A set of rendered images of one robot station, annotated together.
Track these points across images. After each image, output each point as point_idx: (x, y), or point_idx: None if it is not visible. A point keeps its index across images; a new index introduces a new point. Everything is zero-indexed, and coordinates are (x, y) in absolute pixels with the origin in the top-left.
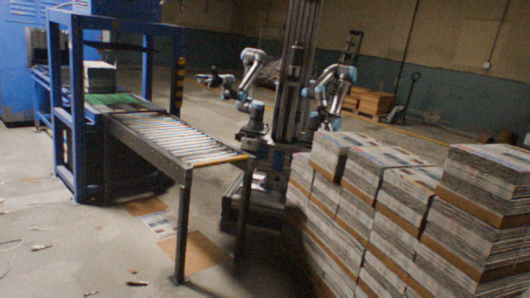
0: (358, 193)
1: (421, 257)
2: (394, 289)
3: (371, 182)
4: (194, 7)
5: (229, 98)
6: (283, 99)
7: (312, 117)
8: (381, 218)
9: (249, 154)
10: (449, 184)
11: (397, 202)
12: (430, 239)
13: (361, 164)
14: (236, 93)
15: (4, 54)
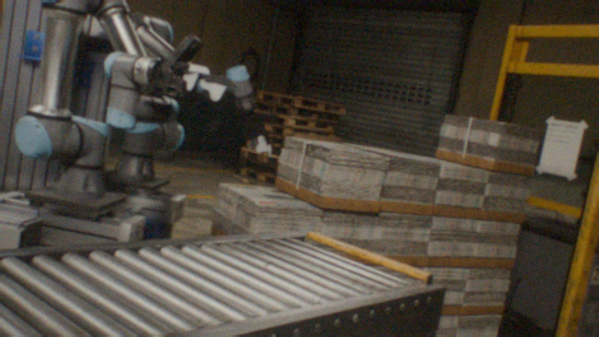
0: (413, 207)
1: (482, 233)
2: (458, 283)
3: (427, 187)
4: None
5: (144, 121)
6: (105, 102)
7: (152, 132)
8: (441, 221)
9: (285, 233)
10: (502, 156)
11: (460, 195)
12: (490, 212)
13: (412, 170)
14: (168, 106)
15: None
